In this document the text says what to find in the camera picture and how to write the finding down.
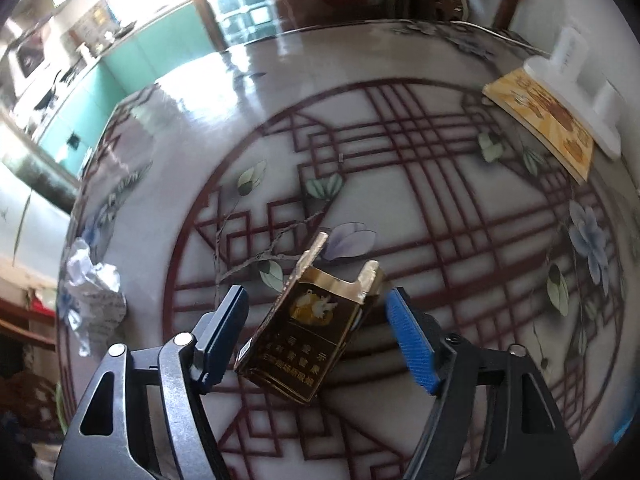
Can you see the white plastic stand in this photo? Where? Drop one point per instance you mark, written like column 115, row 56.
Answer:
column 575, row 80

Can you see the crumpled white paper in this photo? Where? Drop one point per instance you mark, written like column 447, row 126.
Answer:
column 92, row 290

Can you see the white floral refrigerator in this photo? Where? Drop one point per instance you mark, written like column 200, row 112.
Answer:
column 30, row 220

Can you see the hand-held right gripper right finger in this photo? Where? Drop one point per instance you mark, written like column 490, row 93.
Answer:
column 410, row 335

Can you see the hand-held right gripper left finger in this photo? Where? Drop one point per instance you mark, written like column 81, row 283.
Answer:
column 225, row 340

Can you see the gold brown cigarette pack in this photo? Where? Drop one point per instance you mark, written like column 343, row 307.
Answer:
column 305, row 335

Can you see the yellow patterned box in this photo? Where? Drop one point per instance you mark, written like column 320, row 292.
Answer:
column 545, row 120

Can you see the teal kitchen cabinets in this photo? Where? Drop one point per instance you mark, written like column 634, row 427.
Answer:
column 125, row 75

